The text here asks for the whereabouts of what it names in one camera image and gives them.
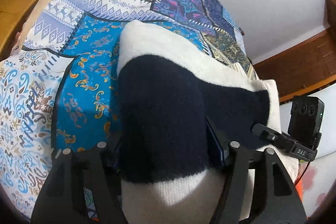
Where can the white and navy knit sweater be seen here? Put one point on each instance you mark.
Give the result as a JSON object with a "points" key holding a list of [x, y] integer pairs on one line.
{"points": [[167, 89]]}

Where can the blue patchwork bedspread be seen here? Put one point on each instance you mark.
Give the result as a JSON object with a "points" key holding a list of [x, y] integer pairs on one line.
{"points": [[62, 83]]}

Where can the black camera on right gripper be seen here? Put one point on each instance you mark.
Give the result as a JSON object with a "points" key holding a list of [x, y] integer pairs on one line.
{"points": [[305, 120]]}

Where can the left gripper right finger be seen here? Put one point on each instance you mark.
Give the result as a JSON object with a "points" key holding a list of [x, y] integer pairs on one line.
{"points": [[274, 197]]}

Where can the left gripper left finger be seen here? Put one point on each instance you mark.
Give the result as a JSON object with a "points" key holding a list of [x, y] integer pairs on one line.
{"points": [[62, 199]]}

